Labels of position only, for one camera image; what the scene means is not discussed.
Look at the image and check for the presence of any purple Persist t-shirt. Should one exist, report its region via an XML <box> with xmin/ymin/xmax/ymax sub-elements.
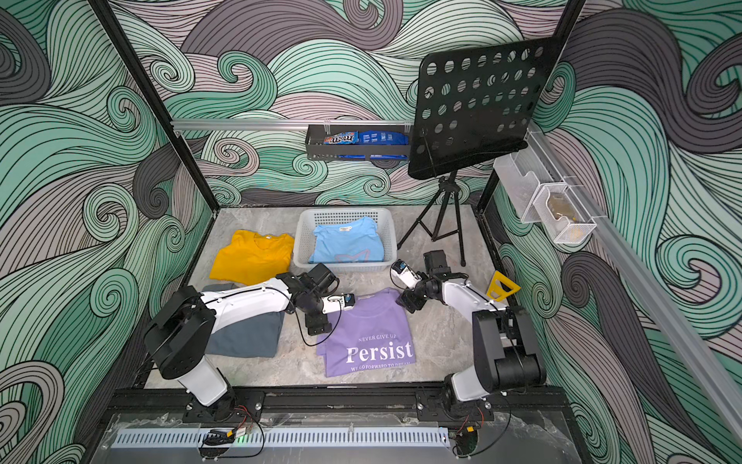
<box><xmin>317</xmin><ymin>288</ymin><xmax>417</xmax><ymax>378</ymax></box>

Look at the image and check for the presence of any grey-blue t-shirt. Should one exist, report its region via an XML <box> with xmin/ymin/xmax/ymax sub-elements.
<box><xmin>201</xmin><ymin>284</ymin><xmax>287</xmax><ymax>359</ymax></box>

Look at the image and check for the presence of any white plastic basket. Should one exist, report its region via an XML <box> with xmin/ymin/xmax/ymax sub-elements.
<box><xmin>293</xmin><ymin>207</ymin><xmax>397</xmax><ymax>275</ymax></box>

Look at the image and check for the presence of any yellow t-shirt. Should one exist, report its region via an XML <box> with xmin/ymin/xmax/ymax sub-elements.
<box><xmin>210</xmin><ymin>230</ymin><xmax>295</xmax><ymax>285</ymax></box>

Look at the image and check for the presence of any light blue t-shirt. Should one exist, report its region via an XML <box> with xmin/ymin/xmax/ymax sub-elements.
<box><xmin>309</xmin><ymin>217</ymin><xmax>385</xmax><ymax>264</ymax></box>

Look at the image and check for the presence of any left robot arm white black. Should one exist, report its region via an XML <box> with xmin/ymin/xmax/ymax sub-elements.
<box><xmin>144</xmin><ymin>264</ymin><xmax>356</xmax><ymax>409</ymax></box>

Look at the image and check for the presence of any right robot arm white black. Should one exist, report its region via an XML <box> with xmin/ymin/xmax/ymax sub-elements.
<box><xmin>390</xmin><ymin>251</ymin><xmax>547</xmax><ymax>403</ymax></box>

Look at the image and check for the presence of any yellow triangular plastic piece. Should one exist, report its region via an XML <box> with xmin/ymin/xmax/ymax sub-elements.
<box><xmin>486</xmin><ymin>271</ymin><xmax>521</xmax><ymax>302</ymax></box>

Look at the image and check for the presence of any blue M&M candy bag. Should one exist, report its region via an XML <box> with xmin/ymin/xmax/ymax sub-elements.
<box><xmin>323</xmin><ymin>131</ymin><xmax>409</xmax><ymax>146</ymax></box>

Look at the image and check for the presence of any black perforated music stand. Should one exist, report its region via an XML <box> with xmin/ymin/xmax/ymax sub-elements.
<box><xmin>408</xmin><ymin>38</ymin><xmax>562</xmax><ymax>242</ymax></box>

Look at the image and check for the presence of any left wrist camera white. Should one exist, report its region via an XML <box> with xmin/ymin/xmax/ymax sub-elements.
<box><xmin>322</xmin><ymin>294</ymin><xmax>356</xmax><ymax>314</ymax></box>

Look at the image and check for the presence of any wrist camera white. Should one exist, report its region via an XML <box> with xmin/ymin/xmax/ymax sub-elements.
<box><xmin>390</xmin><ymin>259</ymin><xmax>420</xmax><ymax>289</ymax></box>
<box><xmin>322</xmin><ymin>294</ymin><xmax>356</xmax><ymax>314</ymax></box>

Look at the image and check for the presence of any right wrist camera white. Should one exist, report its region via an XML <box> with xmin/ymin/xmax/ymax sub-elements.
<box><xmin>390</xmin><ymin>259</ymin><xmax>420</xmax><ymax>289</ymax></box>

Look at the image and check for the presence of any white slotted cable duct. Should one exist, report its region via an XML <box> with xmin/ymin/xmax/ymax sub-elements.
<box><xmin>110</xmin><ymin>426</ymin><xmax>450</xmax><ymax>450</ymax></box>

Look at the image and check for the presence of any black wall shelf tray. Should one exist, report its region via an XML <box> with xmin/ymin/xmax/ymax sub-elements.
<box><xmin>305</xmin><ymin>126</ymin><xmax>413</xmax><ymax>160</ymax></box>

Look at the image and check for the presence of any clear acrylic wall bin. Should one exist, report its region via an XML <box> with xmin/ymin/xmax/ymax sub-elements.
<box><xmin>494</xmin><ymin>149</ymin><xmax>595</xmax><ymax>246</ymax></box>

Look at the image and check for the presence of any aluminium rail back wall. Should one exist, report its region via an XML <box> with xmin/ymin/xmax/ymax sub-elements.
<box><xmin>171</xmin><ymin>118</ymin><xmax>415</xmax><ymax>133</ymax></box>

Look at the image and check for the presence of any aluminium rail wall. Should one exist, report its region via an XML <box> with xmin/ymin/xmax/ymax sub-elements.
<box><xmin>528</xmin><ymin>125</ymin><xmax>741</xmax><ymax>442</ymax></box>
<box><xmin>171</xmin><ymin>118</ymin><xmax>415</xmax><ymax>133</ymax></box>

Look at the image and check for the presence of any aluminium rail right wall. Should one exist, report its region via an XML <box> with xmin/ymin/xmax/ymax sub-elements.
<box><xmin>528</xmin><ymin>125</ymin><xmax>741</xmax><ymax>442</ymax></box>

